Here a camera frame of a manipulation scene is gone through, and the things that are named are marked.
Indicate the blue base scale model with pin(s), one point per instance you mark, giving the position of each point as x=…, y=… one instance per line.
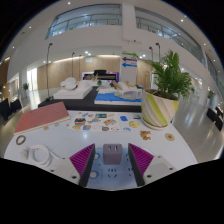
x=110, y=98

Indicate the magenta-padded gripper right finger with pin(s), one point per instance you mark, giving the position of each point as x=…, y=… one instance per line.
x=141, y=160

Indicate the background potted plant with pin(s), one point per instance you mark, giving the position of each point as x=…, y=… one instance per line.
x=25, y=86

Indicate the white architectural model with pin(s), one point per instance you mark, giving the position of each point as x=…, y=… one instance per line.
x=71, y=90

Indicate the potted palm in striped pot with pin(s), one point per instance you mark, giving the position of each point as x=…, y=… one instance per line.
x=156, y=110

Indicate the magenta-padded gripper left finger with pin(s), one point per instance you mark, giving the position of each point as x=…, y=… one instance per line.
x=82, y=160

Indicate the salmon red flat board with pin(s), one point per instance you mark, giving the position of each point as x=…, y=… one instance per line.
x=41, y=117

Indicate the colourful sticker sheet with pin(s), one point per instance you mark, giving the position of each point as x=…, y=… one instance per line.
x=93, y=122

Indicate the yellow sticker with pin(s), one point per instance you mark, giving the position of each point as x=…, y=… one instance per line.
x=134, y=124

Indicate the round fried egg sticker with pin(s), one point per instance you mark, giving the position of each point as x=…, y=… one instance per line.
x=169, y=137

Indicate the black draped table group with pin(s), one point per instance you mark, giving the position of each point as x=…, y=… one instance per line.
x=8, y=108
x=217, y=119

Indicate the purple arrow sign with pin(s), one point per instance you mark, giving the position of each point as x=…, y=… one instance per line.
x=130, y=59

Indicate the green arrow sign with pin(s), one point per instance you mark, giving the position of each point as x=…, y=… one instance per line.
x=130, y=54

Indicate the small blue sticker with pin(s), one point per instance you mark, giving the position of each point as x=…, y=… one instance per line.
x=124, y=118

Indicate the gingerbread-shaped orange sticker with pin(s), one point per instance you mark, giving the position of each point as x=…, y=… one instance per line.
x=145, y=135

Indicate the blue arrow sign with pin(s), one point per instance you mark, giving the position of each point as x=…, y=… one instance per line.
x=130, y=65

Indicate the grey-purple charger block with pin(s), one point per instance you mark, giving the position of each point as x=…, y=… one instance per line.
x=112, y=154

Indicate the white saucer under pot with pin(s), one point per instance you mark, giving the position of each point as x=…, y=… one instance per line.
x=150, y=125

